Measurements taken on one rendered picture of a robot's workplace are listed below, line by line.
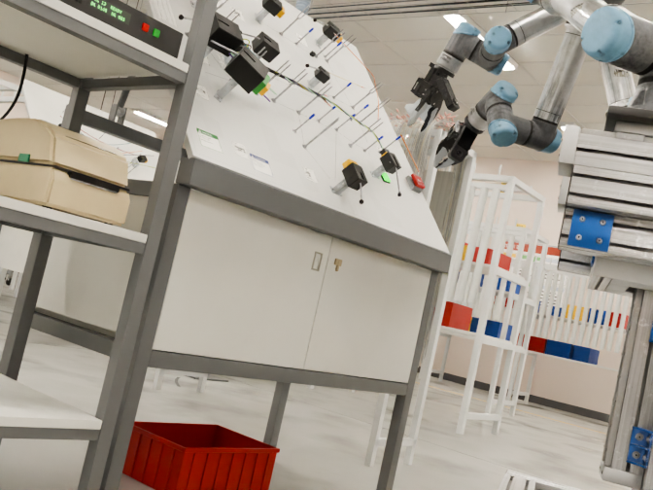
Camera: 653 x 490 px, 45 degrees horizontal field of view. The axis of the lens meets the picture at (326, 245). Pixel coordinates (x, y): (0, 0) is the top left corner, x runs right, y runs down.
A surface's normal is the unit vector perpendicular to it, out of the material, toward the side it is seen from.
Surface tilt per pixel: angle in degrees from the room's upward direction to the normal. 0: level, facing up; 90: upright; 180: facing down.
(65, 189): 90
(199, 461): 90
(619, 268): 90
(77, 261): 90
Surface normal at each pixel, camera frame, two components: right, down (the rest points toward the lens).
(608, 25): -0.90, -0.15
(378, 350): 0.74, 0.11
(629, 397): -0.28, -0.14
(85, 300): -0.63, -0.21
